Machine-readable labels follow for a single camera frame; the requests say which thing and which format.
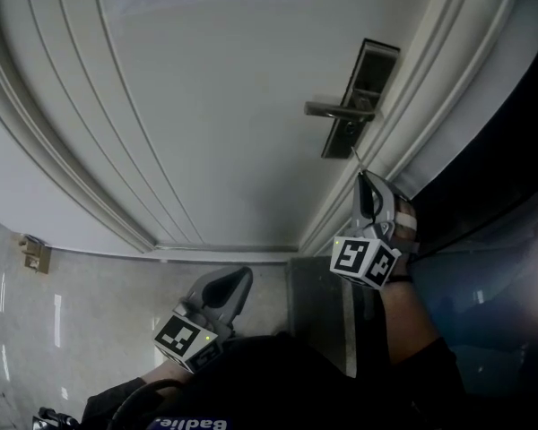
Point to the dark metal door lock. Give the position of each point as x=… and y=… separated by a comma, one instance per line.
x=367, y=79

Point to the black wristband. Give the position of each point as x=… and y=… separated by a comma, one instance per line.
x=401, y=279

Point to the dark stone door threshold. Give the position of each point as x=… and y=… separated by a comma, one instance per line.
x=318, y=312

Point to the person's right hand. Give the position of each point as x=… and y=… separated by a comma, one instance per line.
x=407, y=224

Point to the white door frame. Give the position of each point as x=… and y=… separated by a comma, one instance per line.
x=435, y=97

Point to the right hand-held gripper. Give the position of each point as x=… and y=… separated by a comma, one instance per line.
x=361, y=258

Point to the person's left forearm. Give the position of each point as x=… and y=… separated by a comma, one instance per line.
x=166, y=374

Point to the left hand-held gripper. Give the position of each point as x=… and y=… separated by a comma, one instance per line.
x=186, y=338

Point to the brass door stop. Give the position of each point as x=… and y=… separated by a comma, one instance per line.
x=36, y=253

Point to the person's black clothing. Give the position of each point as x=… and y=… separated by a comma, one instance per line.
x=269, y=383

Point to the black metal device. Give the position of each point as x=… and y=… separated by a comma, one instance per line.
x=54, y=419

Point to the person's right forearm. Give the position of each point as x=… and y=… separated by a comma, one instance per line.
x=405, y=325

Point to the white panelled door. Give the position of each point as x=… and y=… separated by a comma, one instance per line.
x=233, y=114

